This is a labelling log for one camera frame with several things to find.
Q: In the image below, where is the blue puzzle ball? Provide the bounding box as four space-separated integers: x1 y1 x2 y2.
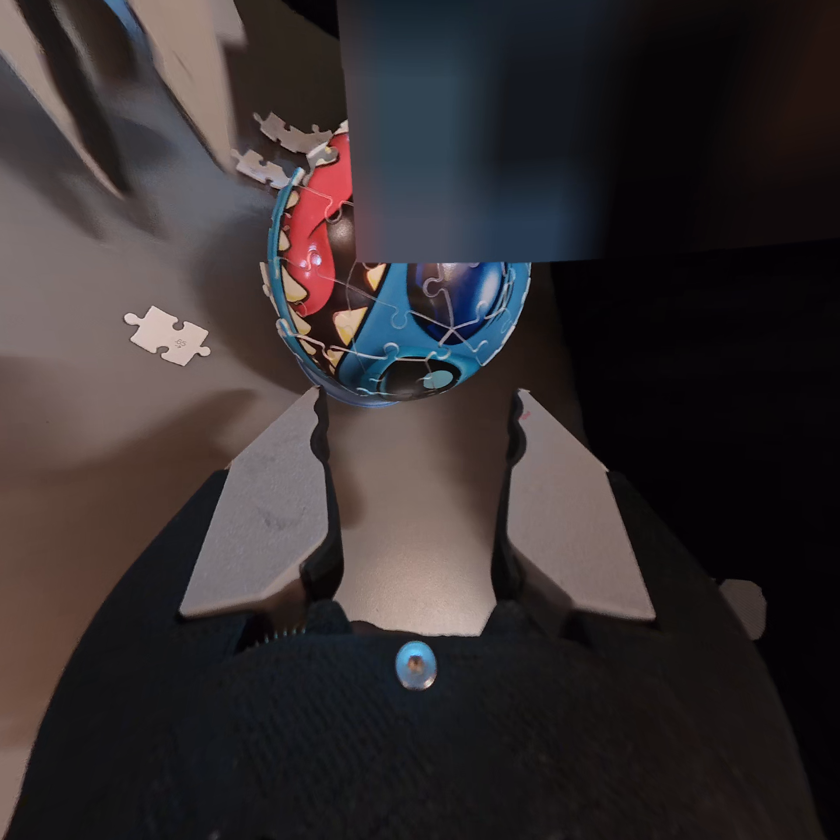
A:
259 121 532 409

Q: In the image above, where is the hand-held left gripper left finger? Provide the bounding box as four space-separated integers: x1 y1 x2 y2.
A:
177 387 345 619

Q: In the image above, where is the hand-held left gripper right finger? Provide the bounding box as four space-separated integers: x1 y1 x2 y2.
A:
489 388 657 634

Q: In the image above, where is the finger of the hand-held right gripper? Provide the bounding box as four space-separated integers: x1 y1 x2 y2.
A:
0 0 133 199
128 0 248 169

